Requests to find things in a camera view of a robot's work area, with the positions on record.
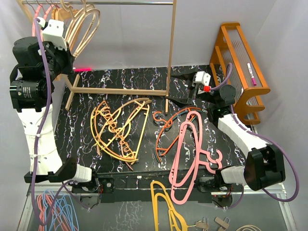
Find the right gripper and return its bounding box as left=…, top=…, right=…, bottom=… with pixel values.
left=165, top=67, right=218, bottom=107

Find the wooden hanger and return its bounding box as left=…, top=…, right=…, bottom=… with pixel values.
left=51, top=6, right=73, bottom=22
left=51, top=8, right=78, bottom=21

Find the pink curved wire hanger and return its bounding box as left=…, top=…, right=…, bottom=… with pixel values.
left=43, top=4, right=59, bottom=22

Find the pink wavy wire hanger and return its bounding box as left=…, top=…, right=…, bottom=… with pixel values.
left=20, top=0, right=51, bottom=36

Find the orange plastic curved hanger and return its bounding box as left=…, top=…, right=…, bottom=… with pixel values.
left=92, top=97, right=151, bottom=159

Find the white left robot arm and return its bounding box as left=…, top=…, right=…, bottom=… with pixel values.
left=9, top=17, right=100, bottom=192

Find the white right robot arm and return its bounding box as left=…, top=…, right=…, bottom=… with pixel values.
left=170, top=71, right=286, bottom=191

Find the pink tape strip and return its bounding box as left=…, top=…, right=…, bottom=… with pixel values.
left=73, top=68, right=92, bottom=72

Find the orange wooden shelf rack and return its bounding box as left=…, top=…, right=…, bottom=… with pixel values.
left=209, top=22, right=270, bottom=125

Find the pink flat plastic hanger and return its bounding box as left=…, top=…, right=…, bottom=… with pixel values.
left=168, top=111, right=223, bottom=205

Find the pink white marker pen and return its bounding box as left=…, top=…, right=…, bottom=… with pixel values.
left=247, top=63, right=257, bottom=86

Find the yellow plastic hanger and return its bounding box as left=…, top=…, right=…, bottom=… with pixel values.
left=150, top=180, right=189, bottom=231

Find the beige clip left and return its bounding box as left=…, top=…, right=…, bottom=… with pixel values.
left=190, top=217, right=209, bottom=231

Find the beige clip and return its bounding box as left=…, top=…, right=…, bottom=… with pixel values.
left=214, top=217, right=230, bottom=231
left=190, top=217, right=209, bottom=231

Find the beige clip right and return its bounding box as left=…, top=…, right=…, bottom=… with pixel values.
left=214, top=217, right=230, bottom=231

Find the cream hanger bottom edge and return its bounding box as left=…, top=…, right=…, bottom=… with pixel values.
left=236, top=225, right=261, bottom=231

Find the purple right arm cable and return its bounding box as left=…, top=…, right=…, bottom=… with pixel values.
left=209, top=63, right=300, bottom=210

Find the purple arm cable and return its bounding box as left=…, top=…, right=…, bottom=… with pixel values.
left=31, top=17, right=91, bottom=227
left=209, top=63, right=300, bottom=210

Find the wooden garment rack frame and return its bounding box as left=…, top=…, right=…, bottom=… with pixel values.
left=16, top=0, right=178, bottom=115

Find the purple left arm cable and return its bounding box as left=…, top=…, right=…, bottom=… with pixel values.
left=31, top=17, right=91, bottom=227

